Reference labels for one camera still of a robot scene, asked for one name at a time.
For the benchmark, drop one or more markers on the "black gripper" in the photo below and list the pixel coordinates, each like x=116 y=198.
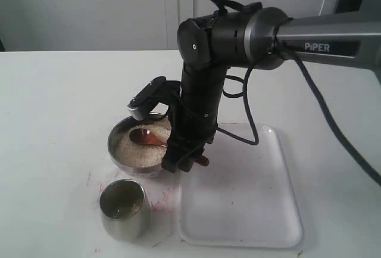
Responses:
x=193 y=124

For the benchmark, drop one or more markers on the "brown wooden spoon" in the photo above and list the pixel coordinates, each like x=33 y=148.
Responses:
x=143 y=136

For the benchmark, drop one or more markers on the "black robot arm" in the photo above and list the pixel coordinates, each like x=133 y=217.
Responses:
x=261 y=40

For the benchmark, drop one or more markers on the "steel bowl of rice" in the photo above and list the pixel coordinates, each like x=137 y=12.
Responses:
x=138 y=160

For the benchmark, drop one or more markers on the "small steel cup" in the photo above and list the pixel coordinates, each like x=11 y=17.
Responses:
x=125 y=212

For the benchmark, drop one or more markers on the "white plastic tray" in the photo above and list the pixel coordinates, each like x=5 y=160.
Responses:
x=243 y=198

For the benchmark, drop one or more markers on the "white cabinet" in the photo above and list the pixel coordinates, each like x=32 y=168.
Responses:
x=81 y=25

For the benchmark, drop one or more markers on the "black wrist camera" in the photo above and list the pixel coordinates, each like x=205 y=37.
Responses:
x=158 y=90

